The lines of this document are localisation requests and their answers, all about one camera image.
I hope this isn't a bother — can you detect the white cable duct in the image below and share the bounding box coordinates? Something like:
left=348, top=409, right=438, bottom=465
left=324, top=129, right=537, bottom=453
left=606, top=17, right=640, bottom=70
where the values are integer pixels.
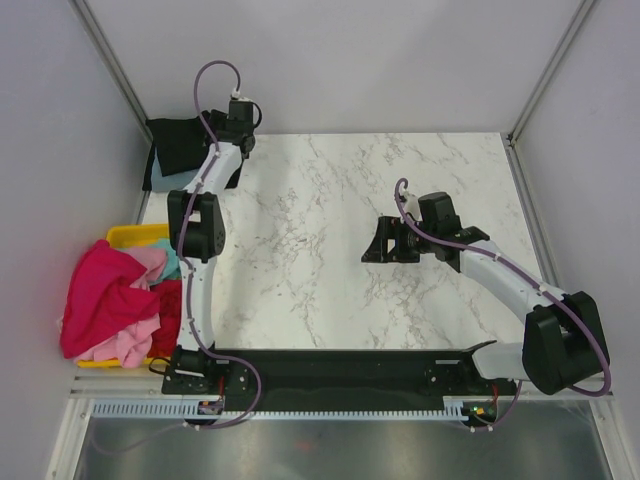
left=91, top=397, right=468, bottom=422

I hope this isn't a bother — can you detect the teal t-shirt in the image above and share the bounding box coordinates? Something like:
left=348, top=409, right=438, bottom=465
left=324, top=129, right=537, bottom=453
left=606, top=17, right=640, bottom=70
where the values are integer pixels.
left=153, top=238, right=181, bottom=282

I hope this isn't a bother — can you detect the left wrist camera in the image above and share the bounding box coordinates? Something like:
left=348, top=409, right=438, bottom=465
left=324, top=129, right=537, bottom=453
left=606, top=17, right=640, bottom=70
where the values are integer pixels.
left=228, top=89, right=263, bottom=128

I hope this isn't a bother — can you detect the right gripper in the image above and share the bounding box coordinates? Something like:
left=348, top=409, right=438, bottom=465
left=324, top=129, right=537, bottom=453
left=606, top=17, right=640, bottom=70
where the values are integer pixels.
left=361, top=216, right=437, bottom=264

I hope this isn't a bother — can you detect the right aluminium frame post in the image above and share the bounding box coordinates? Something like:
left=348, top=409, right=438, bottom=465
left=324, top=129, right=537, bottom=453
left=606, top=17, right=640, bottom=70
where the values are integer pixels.
left=504, top=0, right=599, bottom=145

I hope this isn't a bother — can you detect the folded black t-shirt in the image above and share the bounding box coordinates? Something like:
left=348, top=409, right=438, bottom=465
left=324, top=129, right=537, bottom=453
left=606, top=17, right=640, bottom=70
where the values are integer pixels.
left=143, top=142, right=244, bottom=194

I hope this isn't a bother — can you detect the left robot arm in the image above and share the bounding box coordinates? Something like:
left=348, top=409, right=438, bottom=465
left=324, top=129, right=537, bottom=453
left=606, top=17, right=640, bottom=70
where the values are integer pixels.
left=162, top=103, right=260, bottom=395

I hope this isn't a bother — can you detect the black t-shirt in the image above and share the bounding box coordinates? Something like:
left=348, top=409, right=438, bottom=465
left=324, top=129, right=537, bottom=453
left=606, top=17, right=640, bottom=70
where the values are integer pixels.
left=146, top=117, right=211, bottom=177
left=143, top=142, right=244, bottom=194

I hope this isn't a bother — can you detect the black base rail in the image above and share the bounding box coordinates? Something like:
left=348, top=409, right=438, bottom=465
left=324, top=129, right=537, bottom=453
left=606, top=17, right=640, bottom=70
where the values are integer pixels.
left=162, top=348, right=521, bottom=414

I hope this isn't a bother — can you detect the red t-shirt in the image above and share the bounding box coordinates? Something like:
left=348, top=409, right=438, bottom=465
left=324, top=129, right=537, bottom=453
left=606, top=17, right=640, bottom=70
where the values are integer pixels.
left=148, top=279, right=182, bottom=357

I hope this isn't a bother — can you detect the yellow plastic bin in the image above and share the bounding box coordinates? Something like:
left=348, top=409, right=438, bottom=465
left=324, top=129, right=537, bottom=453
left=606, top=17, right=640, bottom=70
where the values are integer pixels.
left=76, top=224, right=169, bottom=369

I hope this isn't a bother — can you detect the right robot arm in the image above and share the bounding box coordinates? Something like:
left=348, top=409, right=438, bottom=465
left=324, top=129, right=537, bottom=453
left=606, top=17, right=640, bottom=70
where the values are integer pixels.
left=361, top=216, right=612, bottom=397

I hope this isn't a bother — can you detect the aluminium frame post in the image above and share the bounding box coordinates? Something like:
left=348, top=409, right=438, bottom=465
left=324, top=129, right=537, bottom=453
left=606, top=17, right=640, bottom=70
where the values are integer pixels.
left=70, top=0, right=152, bottom=140
left=504, top=0, right=599, bottom=145

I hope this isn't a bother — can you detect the left aluminium frame post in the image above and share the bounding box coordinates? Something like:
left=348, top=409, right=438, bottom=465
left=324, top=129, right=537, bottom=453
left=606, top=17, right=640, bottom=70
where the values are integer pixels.
left=70, top=0, right=152, bottom=140

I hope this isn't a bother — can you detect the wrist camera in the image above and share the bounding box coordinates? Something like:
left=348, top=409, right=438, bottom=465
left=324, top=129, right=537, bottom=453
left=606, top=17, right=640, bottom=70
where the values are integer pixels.
left=400, top=192, right=490, bottom=245
left=228, top=89, right=263, bottom=128

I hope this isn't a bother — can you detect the magenta t-shirt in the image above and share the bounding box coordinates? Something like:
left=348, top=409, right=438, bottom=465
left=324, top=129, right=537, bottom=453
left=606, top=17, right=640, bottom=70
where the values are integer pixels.
left=59, top=240, right=160, bottom=359

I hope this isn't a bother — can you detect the folded light blue t-shirt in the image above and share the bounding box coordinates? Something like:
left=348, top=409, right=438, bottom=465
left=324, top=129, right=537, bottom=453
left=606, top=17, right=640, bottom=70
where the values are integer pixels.
left=146, top=145, right=166, bottom=193

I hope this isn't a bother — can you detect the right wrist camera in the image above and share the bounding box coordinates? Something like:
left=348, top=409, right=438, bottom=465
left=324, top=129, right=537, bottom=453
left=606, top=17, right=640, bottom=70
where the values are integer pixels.
left=400, top=192, right=490, bottom=245

